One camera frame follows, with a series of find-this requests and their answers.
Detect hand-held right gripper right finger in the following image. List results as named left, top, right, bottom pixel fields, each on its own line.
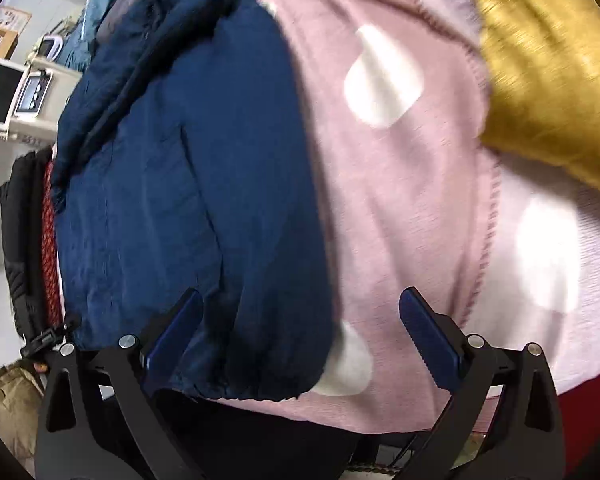
left=399, top=286, right=565, bottom=480

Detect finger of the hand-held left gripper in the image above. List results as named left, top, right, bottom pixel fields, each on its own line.
left=21, top=312, right=83, bottom=359

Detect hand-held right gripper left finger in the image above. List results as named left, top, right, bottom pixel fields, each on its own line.
left=34, top=287, right=204, bottom=480

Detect navy blue jacket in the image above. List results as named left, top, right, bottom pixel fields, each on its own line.
left=52, top=0, right=343, bottom=403

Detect khaki pants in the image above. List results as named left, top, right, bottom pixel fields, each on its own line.
left=0, top=364, right=48, bottom=478

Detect red floral cloth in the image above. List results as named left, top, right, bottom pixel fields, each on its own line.
left=41, top=160, right=64, bottom=328

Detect folded black garment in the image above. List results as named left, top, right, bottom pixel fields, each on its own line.
left=0, top=149, right=53, bottom=343

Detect pink polka dot blanket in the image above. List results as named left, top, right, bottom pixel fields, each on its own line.
left=220, top=0, right=600, bottom=433

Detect beige machine with dials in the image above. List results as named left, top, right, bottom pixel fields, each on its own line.
left=2, top=55, right=83, bottom=141

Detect white framed monitor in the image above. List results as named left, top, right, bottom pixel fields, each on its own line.
left=0, top=58, right=27, bottom=129

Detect white handheld device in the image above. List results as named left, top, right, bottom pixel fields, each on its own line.
left=34, top=35, right=66, bottom=61

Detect mustard yellow cloth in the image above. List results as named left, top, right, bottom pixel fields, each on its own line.
left=450, top=0, right=600, bottom=206

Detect light blue denim garment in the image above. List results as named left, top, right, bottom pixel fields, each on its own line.
left=60, top=0, right=148, bottom=76

